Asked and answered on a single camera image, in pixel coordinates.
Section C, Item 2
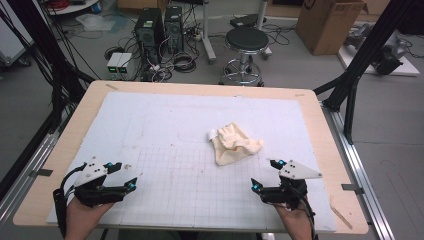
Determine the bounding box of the flat black floor device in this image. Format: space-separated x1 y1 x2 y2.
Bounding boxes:
229 13 268 29

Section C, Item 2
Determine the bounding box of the person's right hand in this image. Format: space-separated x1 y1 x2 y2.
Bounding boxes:
273 202 315 240

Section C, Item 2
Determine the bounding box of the black machine part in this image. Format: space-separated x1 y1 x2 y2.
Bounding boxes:
370 44 406 76

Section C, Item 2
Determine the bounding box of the grey metal clamp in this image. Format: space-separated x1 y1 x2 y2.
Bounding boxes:
341 183 366 196
29 168 54 178

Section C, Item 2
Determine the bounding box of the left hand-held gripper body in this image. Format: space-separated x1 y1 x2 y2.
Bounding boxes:
73 155 117 208

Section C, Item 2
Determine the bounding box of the white round table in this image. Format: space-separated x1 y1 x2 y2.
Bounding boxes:
46 0 101 16

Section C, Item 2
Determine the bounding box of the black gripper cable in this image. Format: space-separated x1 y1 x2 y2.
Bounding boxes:
52 162 88 239
289 185 320 240

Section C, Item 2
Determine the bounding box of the white panel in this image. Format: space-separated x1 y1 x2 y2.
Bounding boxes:
0 11 34 66

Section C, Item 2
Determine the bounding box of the thin wooden strip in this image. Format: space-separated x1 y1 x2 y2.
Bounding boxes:
329 199 354 230

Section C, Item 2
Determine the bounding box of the white power supply unit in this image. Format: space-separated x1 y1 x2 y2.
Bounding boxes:
106 52 123 76
116 52 135 77

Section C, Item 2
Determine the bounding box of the clear plastic bag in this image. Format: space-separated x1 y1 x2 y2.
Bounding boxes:
75 13 116 33

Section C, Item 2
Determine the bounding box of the black round stool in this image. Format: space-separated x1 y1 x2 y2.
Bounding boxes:
218 26 271 88

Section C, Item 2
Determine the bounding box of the brown cardboard box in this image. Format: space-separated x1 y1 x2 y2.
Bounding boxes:
295 0 368 56

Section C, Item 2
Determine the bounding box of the aluminium rail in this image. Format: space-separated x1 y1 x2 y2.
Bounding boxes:
321 102 396 240
0 132 60 222

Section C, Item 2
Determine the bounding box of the cream printed cloth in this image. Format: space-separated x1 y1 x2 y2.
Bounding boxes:
206 121 265 167

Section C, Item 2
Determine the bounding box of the white floor board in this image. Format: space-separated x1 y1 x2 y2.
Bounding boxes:
337 44 421 78

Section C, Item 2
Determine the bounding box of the white table leg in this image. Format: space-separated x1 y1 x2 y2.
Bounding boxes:
199 0 218 65
255 0 273 60

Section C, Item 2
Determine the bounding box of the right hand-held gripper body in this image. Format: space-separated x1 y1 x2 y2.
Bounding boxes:
275 159 323 212

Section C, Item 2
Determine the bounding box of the coiled black cable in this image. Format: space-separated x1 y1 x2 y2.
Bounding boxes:
172 52 198 74

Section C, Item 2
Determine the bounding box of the black metal frame stand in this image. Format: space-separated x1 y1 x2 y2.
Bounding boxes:
0 0 96 201
312 0 422 145

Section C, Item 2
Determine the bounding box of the black computer tower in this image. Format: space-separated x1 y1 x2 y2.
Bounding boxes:
163 5 185 55
133 7 166 65

